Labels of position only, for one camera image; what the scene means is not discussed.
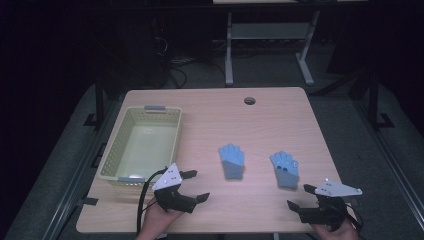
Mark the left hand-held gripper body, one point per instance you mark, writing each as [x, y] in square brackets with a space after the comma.
[168, 180]

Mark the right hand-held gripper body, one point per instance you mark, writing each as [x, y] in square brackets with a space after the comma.
[335, 190]

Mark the dotted blue grey glove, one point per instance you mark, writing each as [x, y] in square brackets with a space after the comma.
[286, 176]

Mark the pale yellow perforated plastic basket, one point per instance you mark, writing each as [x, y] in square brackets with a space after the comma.
[143, 143]

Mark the plain blue grey glove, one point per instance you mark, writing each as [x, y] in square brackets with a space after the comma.
[232, 160]

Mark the person's right hand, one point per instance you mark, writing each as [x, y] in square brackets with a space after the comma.
[333, 234]

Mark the person's left hand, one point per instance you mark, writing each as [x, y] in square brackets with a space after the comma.
[155, 223]

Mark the black metal stand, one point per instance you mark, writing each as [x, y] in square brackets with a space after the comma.
[99, 100]
[374, 100]

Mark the aluminium floor rail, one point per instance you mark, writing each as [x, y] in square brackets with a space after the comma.
[76, 186]
[393, 166]

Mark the black table edge bracket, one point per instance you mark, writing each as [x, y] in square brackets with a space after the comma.
[87, 201]

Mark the white metal desk frame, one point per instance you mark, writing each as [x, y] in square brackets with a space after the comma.
[270, 30]

